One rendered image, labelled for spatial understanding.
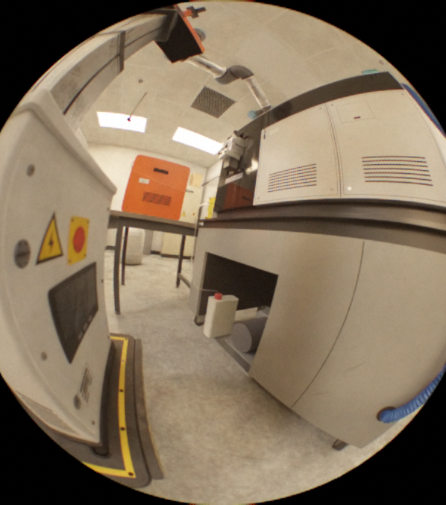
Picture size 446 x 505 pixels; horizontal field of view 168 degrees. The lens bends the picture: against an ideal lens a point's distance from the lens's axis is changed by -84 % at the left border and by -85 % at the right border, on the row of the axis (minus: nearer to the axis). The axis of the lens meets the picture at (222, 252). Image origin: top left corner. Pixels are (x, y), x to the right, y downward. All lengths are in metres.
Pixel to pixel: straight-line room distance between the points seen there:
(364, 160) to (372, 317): 0.43
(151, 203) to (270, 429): 1.34
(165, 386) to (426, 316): 0.85
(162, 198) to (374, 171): 1.11
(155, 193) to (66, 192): 0.94
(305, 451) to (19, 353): 0.73
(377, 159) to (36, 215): 0.65
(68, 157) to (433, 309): 0.60
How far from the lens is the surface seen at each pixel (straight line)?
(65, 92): 0.36
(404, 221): 0.40
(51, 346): 0.20
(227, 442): 0.65
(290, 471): 0.69
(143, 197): 1.08
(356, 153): 0.57
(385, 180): 0.52
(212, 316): 0.94
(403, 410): 0.49
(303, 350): 0.47
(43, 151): 0.16
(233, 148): 0.96
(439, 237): 0.45
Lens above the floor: 0.62
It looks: 4 degrees down
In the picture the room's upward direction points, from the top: 10 degrees clockwise
